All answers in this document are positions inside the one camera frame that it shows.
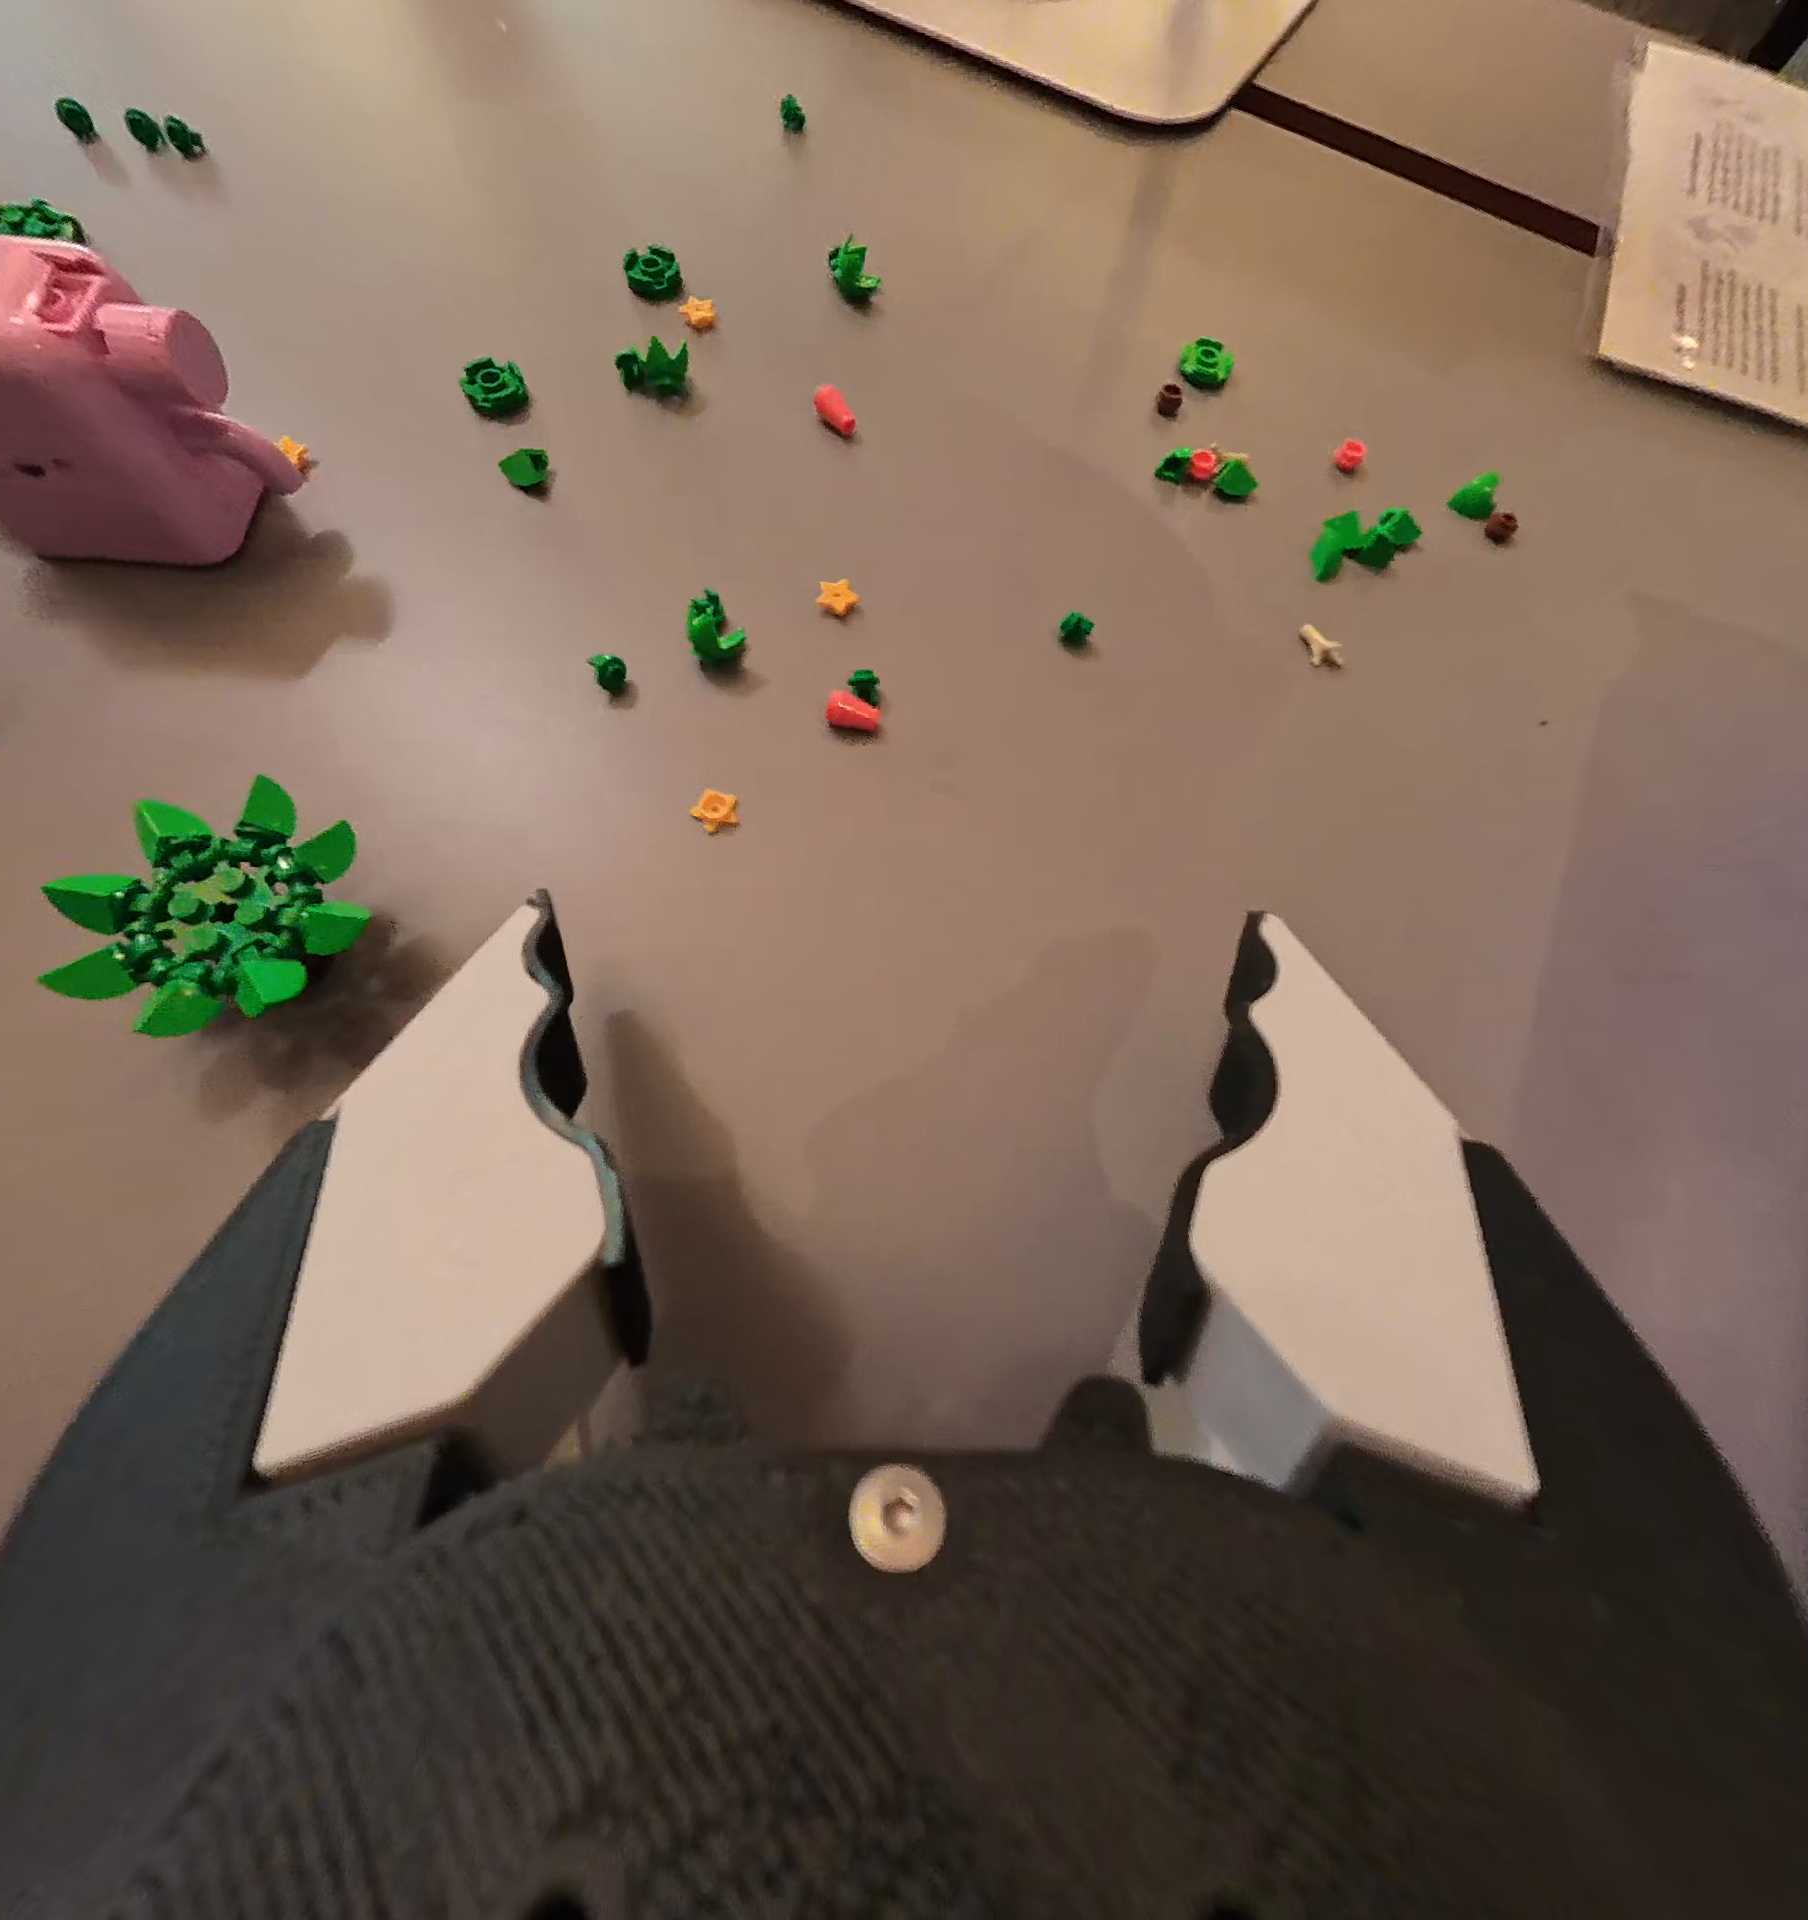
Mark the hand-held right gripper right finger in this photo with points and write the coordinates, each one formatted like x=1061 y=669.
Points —
x=1355 y=1229

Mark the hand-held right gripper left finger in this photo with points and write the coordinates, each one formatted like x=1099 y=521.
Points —
x=441 y=1200

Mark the green toy brick leaf rosette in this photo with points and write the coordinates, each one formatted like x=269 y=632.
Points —
x=207 y=916

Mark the tan toy branch piece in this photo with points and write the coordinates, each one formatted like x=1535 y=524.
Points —
x=1320 y=647

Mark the green toy leafy stem piece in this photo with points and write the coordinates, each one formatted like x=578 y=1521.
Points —
x=715 y=634
x=852 y=271

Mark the red toy cone piece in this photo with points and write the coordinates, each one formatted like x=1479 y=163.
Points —
x=833 y=411
x=852 y=714

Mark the round green toy flower piece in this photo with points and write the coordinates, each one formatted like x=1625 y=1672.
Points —
x=494 y=386
x=1207 y=361
x=653 y=271

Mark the green toy grass piece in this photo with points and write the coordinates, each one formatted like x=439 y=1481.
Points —
x=654 y=371

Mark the pink toy brick watering can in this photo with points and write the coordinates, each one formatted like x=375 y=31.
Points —
x=79 y=405

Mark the printed paper sheet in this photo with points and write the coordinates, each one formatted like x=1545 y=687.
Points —
x=1738 y=240

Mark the green toy brick leaf cluster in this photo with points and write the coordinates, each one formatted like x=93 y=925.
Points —
x=28 y=222

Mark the small dark green toy stud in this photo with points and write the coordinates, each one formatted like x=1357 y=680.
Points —
x=76 y=119
x=144 y=129
x=184 y=138

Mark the grey board corner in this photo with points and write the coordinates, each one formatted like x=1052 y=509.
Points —
x=1115 y=61

